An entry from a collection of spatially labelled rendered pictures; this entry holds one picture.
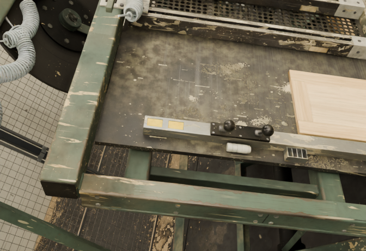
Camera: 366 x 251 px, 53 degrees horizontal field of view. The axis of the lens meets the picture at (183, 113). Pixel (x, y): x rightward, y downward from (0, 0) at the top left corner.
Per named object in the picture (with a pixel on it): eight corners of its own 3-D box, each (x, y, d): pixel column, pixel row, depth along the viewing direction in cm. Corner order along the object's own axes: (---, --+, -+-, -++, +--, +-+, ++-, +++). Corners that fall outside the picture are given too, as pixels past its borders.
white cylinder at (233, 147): (225, 153, 121) (249, 155, 122) (227, 148, 119) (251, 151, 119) (225, 145, 123) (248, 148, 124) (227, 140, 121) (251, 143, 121)
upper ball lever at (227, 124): (227, 135, 122) (236, 132, 109) (215, 134, 122) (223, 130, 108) (228, 124, 122) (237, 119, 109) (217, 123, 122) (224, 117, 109)
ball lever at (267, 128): (262, 140, 123) (275, 136, 109) (251, 138, 122) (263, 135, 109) (263, 128, 123) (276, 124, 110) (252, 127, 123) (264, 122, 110)
